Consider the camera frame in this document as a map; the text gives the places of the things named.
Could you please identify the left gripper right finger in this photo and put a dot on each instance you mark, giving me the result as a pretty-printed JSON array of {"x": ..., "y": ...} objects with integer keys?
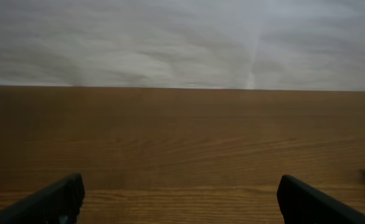
[{"x": 313, "y": 205}]

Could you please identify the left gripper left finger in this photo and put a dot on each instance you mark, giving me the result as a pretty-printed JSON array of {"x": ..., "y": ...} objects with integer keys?
[{"x": 45, "y": 205}]

